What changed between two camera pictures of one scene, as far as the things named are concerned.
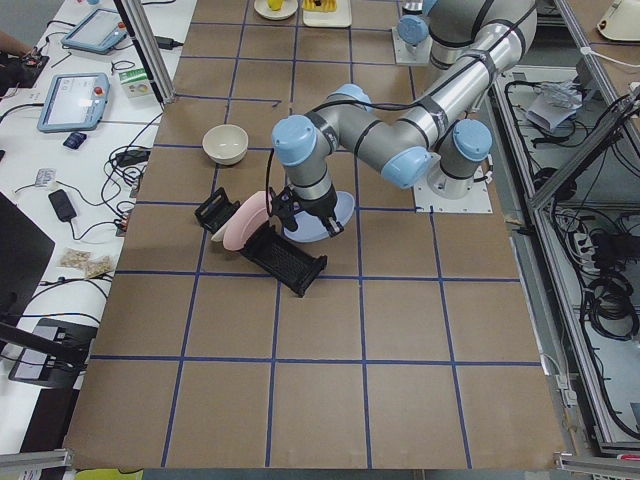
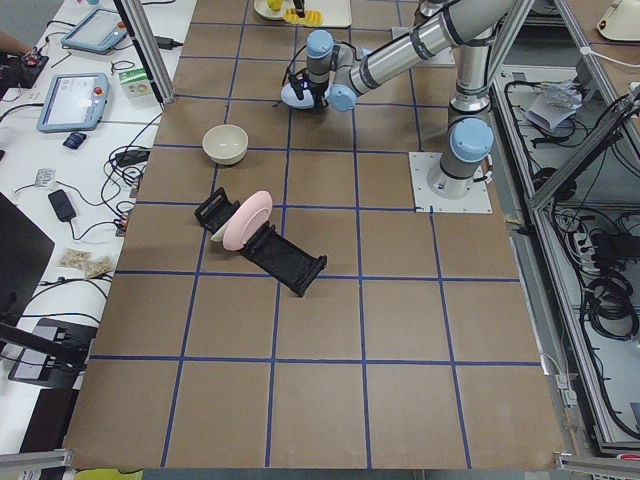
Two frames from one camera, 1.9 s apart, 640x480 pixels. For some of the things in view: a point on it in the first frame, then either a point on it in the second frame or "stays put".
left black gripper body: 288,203 -> 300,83
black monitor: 25,253 stays put
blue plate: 310,225 -> 289,96
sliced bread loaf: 326,6 -> 312,18
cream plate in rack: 219,236 stays put
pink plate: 245,220 stays put
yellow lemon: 275,5 stays put
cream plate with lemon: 263,8 stays put
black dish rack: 268,250 stays put
